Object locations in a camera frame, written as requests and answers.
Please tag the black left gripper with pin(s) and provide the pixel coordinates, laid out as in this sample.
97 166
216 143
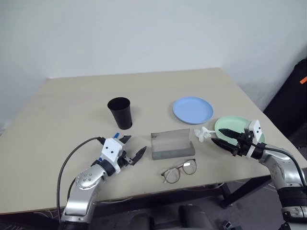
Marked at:
126 160

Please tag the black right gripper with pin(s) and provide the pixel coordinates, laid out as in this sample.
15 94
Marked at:
243 143

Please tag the light green plate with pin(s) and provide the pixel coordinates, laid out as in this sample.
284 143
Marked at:
227 123

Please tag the white tissue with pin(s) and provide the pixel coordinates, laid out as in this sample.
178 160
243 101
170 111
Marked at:
200 134

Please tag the grey glasses case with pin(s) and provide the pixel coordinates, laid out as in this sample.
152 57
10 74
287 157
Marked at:
170 146

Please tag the thin brown-framed glasses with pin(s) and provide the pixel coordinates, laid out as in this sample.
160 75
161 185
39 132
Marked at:
190 166

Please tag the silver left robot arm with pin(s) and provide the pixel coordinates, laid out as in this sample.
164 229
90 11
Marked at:
86 178

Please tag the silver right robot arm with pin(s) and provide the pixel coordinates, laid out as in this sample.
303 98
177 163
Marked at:
275 165

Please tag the black plastic cup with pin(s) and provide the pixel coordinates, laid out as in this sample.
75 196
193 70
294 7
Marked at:
122 117

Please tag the light blue plate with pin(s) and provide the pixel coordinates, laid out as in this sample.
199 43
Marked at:
192 110

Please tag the large black case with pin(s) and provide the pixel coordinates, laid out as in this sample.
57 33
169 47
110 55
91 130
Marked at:
287 107

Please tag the small black floor object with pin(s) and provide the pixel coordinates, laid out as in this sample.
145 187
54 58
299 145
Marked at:
227 225

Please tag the orange tag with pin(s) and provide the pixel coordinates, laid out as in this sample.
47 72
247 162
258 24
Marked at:
303 80

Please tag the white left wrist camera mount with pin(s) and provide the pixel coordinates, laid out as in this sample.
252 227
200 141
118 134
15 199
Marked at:
110 149

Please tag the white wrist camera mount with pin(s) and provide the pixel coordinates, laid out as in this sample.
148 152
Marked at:
110 149
256 130

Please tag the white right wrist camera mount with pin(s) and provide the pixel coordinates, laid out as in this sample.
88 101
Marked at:
256 130

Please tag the black table frame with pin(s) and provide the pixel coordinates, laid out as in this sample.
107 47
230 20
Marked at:
239 191

